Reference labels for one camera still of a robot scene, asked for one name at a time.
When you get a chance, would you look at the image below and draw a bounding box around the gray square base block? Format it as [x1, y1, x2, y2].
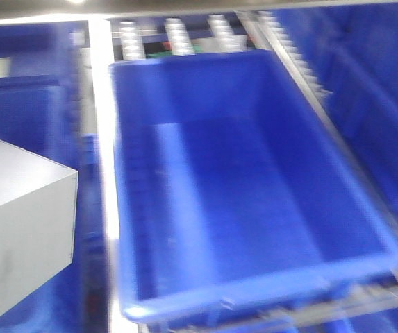
[0, 140, 78, 316]

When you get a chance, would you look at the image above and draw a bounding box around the blue target bin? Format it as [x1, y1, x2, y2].
[110, 50, 398, 327]

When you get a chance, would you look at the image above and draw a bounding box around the blue bin left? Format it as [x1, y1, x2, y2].
[0, 20, 92, 333]

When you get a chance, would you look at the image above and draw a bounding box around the steel shelf divider rail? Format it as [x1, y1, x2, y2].
[88, 18, 122, 332]

